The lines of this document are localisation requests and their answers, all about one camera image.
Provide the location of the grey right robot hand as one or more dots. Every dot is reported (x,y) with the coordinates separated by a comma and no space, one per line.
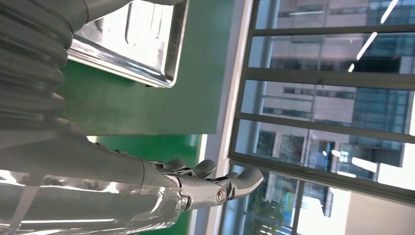
(97,168)

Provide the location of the electronic scale with steel tray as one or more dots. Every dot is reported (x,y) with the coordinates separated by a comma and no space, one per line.
(136,39)

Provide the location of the dark framed window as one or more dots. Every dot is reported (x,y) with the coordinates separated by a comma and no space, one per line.
(324,77)

